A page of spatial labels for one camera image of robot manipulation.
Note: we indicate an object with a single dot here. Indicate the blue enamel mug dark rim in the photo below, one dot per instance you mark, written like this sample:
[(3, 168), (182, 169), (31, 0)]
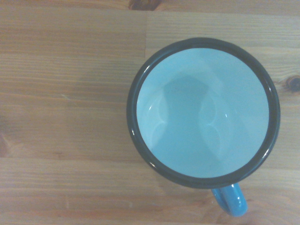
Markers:
[(201, 112)]

